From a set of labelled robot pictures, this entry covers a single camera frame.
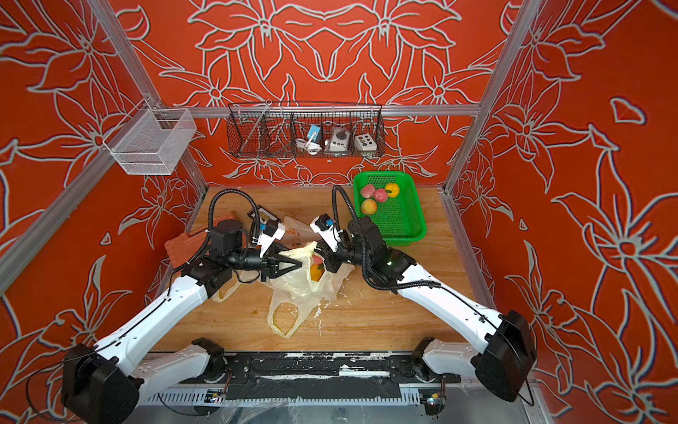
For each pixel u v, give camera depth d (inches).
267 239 24.1
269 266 24.1
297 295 29.3
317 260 29.4
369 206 42.0
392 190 44.0
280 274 25.4
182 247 37.6
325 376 28.6
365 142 37.2
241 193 22.2
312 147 33.6
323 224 23.2
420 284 19.2
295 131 39.4
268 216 42.6
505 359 14.9
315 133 32.8
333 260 24.5
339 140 35.6
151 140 35.8
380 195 43.1
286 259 25.5
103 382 14.8
